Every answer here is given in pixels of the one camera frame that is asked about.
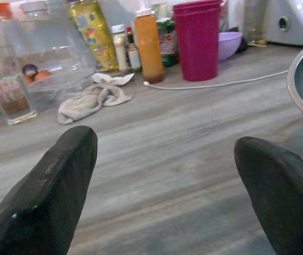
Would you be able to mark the purple plastic bowl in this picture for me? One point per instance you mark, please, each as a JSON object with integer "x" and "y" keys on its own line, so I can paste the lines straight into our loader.
{"x": 229, "y": 46}

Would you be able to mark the orange sauce squeeze bottle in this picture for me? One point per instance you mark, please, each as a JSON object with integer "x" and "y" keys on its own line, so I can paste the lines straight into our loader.
{"x": 149, "y": 45}

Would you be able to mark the square clear glass tumbler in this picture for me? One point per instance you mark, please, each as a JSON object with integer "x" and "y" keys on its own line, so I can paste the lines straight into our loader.
{"x": 10, "y": 106}

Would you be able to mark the small red cap sauce bottle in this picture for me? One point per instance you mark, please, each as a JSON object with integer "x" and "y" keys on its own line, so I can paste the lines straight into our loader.
{"x": 134, "y": 57}

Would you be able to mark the white kitchen appliance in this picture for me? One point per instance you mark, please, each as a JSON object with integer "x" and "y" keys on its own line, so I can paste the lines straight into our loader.
{"x": 294, "y": 24}

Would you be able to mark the tall clear glass bottle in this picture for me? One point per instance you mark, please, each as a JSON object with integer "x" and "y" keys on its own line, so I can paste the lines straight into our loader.
{"x": 254, "y": 24}

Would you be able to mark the white cap spice bottle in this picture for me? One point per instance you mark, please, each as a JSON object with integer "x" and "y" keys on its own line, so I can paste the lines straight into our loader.
{"x": 120, "y": 50}

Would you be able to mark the green glass bottle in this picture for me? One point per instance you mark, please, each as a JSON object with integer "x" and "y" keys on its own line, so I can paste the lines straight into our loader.
{"x": 169, "y": 45}

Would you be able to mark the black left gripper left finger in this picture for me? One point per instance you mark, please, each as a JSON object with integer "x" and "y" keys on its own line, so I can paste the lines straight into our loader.
{"x": 47, "y": 191}

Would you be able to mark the grey cloth rag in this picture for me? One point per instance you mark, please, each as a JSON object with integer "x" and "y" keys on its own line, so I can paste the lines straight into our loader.
{"x": 87, "y": 103}

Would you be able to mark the white paper napkin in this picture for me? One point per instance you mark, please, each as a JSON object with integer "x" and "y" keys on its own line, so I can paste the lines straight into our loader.
{"x": 114, "y": 78}

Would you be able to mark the yellow printed bottle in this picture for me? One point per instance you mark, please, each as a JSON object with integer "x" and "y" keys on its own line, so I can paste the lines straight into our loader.
{"x": 95, "y": 34}

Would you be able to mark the large clear plastic jar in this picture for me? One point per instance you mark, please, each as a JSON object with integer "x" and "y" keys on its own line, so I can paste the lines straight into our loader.
{"x": 53, "y": 40}

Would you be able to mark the magenta plastic cup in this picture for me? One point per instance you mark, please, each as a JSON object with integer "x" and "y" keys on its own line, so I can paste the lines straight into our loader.
{"x": 199, "y": 50}
{"x": 196, "y": 4}

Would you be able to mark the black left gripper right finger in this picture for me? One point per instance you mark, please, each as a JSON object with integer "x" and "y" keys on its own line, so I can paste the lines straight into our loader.
{"x": 286, "y": 199}

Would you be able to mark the purple onion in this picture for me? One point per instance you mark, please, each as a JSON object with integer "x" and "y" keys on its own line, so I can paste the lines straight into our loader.
{"x": 30, "y": 69}

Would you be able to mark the clear plastic food container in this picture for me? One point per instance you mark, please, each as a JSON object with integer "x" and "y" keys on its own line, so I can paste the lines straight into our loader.
{"x": 61, "y": 90}

